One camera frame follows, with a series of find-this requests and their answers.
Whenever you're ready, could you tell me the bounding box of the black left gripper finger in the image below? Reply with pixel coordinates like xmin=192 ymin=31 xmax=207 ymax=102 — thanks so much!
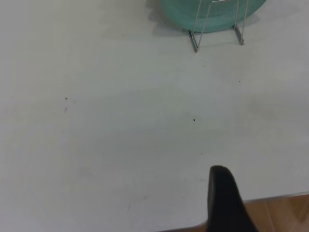
xmin=207 ymin=165 xmax=262 ymax=232

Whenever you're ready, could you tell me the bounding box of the metal wire plate rack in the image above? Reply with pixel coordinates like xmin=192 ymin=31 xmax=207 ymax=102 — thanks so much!
xmin=187 ymin=0 xmax=247 ymax=53

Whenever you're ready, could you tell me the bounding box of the green plate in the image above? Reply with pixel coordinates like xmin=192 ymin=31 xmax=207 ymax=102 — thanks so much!
xmin=158 ymin=0 xmax=266 ymax=33

